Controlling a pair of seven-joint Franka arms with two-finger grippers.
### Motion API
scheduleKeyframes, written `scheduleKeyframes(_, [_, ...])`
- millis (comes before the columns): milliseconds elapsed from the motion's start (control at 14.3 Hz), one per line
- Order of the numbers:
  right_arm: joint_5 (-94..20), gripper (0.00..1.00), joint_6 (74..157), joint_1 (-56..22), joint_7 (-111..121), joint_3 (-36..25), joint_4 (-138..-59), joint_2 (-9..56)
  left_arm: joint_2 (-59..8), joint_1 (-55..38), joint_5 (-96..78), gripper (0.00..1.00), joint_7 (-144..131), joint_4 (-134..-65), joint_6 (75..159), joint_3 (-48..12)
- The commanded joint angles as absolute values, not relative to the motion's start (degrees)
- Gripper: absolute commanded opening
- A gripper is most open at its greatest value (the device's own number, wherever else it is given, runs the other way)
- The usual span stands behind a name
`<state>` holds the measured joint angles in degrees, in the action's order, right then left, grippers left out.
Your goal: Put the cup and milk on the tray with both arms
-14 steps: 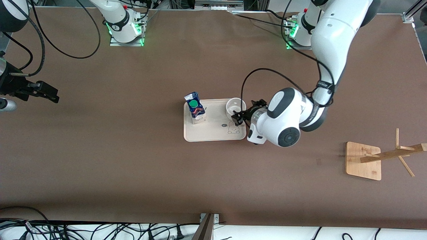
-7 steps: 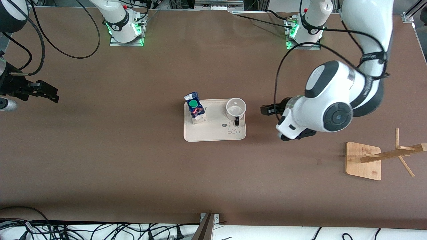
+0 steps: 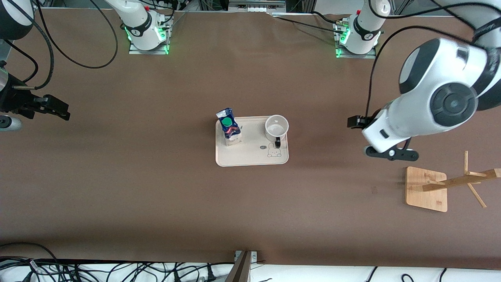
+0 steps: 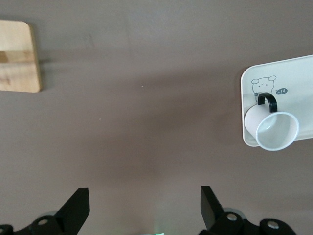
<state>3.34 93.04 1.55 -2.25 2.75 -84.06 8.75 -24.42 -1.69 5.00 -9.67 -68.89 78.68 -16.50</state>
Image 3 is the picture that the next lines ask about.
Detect metal bracket at table edge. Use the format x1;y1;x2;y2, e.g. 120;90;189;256
226;250;259;282

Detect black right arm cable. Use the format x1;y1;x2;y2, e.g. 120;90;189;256
0;0;119;91

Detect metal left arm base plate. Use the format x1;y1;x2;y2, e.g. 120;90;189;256
335;22;377;59

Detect white tray with rabbit print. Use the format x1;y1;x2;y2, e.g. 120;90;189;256
215;116;289;167

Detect grey device with ports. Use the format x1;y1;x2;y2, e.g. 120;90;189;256
229;0;287;13

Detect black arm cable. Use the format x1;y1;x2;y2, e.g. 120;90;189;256
366;0;501;118
0;0;119;91

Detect blue white milk carton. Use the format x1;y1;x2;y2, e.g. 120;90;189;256
216;108;243;147

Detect black looped floor cable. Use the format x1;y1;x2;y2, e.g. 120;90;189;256
0;242;60;275

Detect black cable behind table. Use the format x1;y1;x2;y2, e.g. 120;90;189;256
270;11;346;35

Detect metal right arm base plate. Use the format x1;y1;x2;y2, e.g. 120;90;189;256
128;16;170;55

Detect tangled black floor cables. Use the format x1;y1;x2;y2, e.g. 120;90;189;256
59;260;235;282

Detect wooden mug stand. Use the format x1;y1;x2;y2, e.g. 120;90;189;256
405;151;501;212

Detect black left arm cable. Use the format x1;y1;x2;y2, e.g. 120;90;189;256
366;0;501;118

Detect white mug with smiley face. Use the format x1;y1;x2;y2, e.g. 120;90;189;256
265;114;290;149

